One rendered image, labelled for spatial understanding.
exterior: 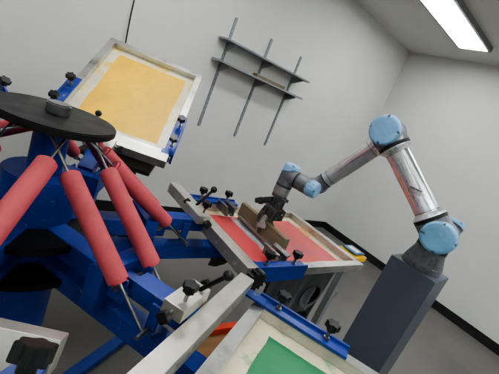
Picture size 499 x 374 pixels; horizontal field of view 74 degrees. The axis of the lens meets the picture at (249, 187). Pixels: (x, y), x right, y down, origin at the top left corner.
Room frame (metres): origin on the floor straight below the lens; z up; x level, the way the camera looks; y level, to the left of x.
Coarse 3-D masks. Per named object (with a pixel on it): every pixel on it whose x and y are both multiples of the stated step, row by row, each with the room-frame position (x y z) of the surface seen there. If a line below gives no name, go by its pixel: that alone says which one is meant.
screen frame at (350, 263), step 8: (208, 208) 1.57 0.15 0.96; (216, 208) 1.61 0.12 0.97; (256, 208) 1.81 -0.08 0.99; (288, 216) 1.99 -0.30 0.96; (296, 216) 1.97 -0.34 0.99; (304, 224) 1.90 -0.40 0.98; (312, 232) 1.85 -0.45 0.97; (320, 232) 1.85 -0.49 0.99; (320, 240) 1.79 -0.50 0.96; (328, 240) 1.76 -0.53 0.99; (328, 248) 1.74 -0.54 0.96; (336, 248) 1.71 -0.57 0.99; (344, 256) 1.67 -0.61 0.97; (352, 256) 1.67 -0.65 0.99; (312, 264) 1.36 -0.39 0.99; (320, 264) 1.39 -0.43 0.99; (328, 264) 1.43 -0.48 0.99; (336, 264) 1.47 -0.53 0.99; (344, 264) 1.51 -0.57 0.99; (352, 264) 1.55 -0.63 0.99; (360, 264) 1.60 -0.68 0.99; (312, 272) 1.34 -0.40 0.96; (320, 272) 1.38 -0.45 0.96; (328, 272) 1.43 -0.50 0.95
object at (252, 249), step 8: (240, 240) 1.38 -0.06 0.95; (248, 240) 1.41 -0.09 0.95; (304, 240) 1.71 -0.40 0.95; (312, 240) 1.76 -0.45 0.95; (248, 248) 1.34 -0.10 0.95; (256, 248) 1.37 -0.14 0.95; (312, 248) 1.65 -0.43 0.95; (320, 248) 1.70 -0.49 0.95; (248, 256) 1.26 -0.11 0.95; (256, 256) 1.29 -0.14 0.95; (264, 256) 1.32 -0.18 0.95; (304, 256) 1.50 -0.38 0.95; (312, 256) 1.54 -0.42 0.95; (320, 256) 1.58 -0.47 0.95; (328, 256) 1.63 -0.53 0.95
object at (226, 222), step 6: (216, 216) 1.54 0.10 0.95; (222, 216) 1.57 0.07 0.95; (216, 222) 1.47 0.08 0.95; (222, 222) 1.50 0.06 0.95; (228, 222) 1.53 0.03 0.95; (234, 222) 1.56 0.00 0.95; (276, 222) 1.82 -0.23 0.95; (282, 222) 1.86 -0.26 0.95; (288, 222) 1.91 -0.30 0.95; (222, 228) 1.43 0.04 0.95; (228, 228) 1.46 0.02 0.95; (234, 228) 1.49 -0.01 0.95; (240, 228) 1.52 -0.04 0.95; (288, 228) 1.80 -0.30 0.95; (294, 228) 1.85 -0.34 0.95; (228, 234) 1.39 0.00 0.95; (234, 234) 1.41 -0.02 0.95; (240, 234) 1.44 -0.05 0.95; (246, 234) 1.47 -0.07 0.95; (294, 234) 1.74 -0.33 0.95; (300, 234) 1.78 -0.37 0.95
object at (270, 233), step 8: (240, 208) 1.61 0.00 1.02; (248, 208) 1.57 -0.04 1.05; (248, 216) 1.55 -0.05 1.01; (256, 216) 1.51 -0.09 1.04; (264, 232) 1.45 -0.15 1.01; (272, 232) 1.41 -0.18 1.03; (280, 232) 1.40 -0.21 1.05; (272, 240) 1.40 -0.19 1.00; (280, 240) 1.37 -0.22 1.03; (288, 240) 1.36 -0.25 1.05
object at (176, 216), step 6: (174, 216) 1.15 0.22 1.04; (180, 216) 1.17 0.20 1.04; (186, 216) 1.20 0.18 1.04; (174, 222) 1.13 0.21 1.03; (180, 222) 1.15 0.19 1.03; (186, 222) 1.17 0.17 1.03; (192, 222) 1.19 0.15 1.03; (168, 228) 1.12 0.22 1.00; (174, 228) 1.14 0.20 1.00; (180, 228) 1.16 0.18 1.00; (192, 228) 1.19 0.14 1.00; (198, 228) 1.21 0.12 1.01
